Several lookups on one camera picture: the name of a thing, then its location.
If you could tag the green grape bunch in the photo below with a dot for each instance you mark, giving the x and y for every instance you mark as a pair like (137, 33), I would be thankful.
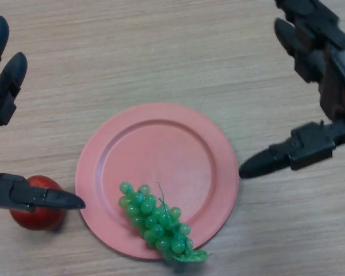
(155, 221)

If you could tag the red apple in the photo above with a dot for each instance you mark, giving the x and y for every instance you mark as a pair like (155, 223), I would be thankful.
(37, 220)

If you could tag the pink round plate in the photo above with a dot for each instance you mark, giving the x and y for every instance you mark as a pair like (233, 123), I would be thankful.
(161, 158)

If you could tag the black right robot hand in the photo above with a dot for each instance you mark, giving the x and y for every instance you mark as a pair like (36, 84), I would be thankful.
(333, 57)

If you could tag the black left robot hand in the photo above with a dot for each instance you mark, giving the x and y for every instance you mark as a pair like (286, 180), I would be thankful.
(1, 100)

